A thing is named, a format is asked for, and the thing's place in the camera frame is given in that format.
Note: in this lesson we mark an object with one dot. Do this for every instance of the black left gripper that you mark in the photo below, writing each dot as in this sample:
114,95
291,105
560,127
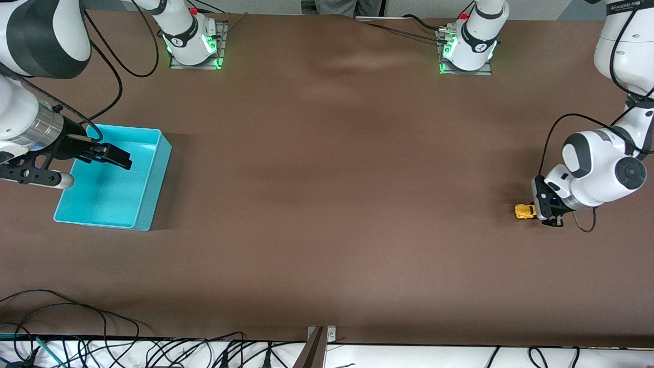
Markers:
542,200

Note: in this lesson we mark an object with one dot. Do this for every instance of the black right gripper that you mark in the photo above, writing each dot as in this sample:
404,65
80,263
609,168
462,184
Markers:
73,146

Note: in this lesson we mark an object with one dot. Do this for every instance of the yellow beetle toy car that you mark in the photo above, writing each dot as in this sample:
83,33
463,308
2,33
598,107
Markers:
523,211

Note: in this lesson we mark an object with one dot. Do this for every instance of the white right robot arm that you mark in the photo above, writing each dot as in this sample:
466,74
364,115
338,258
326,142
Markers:
15,102

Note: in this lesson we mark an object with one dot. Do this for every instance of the teal plastic bin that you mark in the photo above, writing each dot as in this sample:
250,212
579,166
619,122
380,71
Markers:
117,199

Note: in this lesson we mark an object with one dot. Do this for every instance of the person legs grey trousers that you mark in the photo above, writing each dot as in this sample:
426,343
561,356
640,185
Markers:
347,6

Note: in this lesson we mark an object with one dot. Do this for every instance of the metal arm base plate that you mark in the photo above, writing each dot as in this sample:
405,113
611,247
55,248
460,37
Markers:
223,36
465,72

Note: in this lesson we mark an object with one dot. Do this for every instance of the aluminium rail strip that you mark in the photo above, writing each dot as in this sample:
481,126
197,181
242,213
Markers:
388,19

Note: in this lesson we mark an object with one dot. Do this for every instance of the metal table edge bracket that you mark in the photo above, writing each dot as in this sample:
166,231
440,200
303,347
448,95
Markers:
312,352

